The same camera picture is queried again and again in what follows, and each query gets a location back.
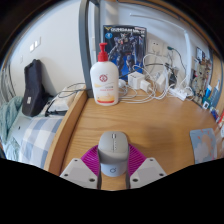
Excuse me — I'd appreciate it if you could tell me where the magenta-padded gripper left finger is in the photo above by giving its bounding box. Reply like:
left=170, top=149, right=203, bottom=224
left=59, top=145, right=103, bottom=190

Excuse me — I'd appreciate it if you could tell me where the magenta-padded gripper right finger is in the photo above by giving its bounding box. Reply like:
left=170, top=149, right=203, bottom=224
left=125, top=143, right=167, bottom=190

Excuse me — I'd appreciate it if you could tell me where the grey computer mouse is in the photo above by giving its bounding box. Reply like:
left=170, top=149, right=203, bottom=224
left=97, top=130, right=130, bottom=178

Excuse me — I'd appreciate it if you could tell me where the pastel cloud print mouse pad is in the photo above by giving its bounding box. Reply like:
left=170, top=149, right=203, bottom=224
left=189, top=127, right=218, bottom=164

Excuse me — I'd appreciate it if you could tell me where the blue checked bed sheet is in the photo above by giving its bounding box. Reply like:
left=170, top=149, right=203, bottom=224
left=18, top=114, right=64, bottom=169

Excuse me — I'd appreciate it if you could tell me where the white power strip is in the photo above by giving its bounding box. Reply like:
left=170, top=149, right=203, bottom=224
left=168, top=87, right=188, bottom=102

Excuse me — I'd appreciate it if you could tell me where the white charger block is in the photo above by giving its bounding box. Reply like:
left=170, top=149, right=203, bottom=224
left=139, top=79, right=153, bottom=93
left=128, top=71, right=146, bottom=90

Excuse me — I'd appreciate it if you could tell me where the teal blanket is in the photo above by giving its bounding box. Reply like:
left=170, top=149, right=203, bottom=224
left=0, top=96, right=24, bottom=161

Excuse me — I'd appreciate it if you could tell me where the white pump bottle red cap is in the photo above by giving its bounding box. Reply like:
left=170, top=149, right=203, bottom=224
left=89, top=42, right=120, bottom=107

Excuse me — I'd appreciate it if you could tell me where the black bag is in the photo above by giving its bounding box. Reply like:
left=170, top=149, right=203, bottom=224
left=21, top=59, right=51, bottom=118

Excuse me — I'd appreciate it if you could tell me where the blue white tube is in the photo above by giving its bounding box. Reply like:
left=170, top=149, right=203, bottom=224
left=204, top=84, right=213, bottom=99

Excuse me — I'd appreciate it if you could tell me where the blue robot model kit box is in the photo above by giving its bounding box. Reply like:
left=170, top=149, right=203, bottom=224
left=102, top=24, right=148, bottom=81

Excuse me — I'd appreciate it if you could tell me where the white printed model box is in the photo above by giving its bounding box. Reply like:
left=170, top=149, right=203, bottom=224
left=195, top=46, right=208, bottom=63

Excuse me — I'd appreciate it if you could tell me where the grey metal desk frame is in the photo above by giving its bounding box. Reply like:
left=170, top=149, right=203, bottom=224
left=78, top=0, right=101, bottom=98

